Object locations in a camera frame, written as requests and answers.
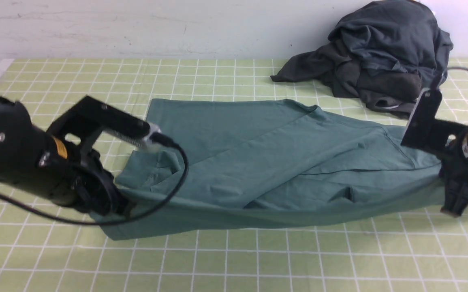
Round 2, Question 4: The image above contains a dark grey crumpled garment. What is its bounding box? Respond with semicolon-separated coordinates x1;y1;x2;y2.
271;0;454;119

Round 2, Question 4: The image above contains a green checkered tablecloth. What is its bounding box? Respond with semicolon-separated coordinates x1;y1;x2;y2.
0;59;468;292

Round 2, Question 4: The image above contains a green long-sleeve top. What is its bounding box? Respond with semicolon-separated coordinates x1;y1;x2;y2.
102;99;444;240

